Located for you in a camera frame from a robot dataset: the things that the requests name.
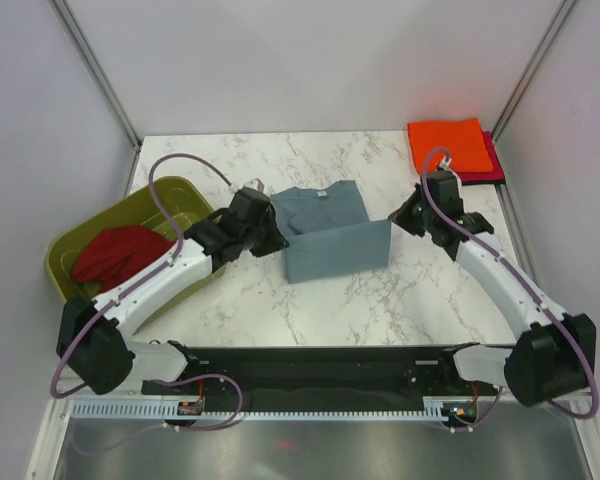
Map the blue-grey t-shirt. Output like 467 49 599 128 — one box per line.
271 180 391 284

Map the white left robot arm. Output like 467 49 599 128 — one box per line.
56 187 288 395

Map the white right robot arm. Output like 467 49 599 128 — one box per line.
389 169 599 406

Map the folded orange t-shirt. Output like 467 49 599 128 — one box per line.
406 117 493 174

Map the olive green plastic bin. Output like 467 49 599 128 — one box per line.
45 176 224 338

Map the folded crimson t-shirt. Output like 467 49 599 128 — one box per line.
457 130 506 187

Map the red t-shirt in bin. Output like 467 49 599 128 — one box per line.
71 225 174 293

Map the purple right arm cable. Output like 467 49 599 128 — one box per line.
422 147 600 434

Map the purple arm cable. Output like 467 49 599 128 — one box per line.
49 153 241 399
422 147 600 434

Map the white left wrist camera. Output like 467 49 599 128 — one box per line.
242 178 265 193

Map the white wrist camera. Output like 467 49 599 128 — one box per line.
436 156 452 171
242 178 265 193

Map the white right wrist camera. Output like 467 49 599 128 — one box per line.
436 156 452 171

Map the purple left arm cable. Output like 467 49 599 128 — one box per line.
49 153 241 399

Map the aluminium table edge rail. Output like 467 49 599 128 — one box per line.
495 184 537 280

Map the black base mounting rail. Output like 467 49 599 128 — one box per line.
141 346 496 408

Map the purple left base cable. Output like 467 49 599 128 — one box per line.
147 372 245 434

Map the white slotted cable duct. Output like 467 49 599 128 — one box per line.
72 397 481 420

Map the right aluminium frame post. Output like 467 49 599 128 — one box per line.
491 0 580 142

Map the aluminium frame post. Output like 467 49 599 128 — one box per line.
491 0 580 142
48 0 144 150

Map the left aluminium frame post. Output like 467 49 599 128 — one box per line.
48 0 144 150

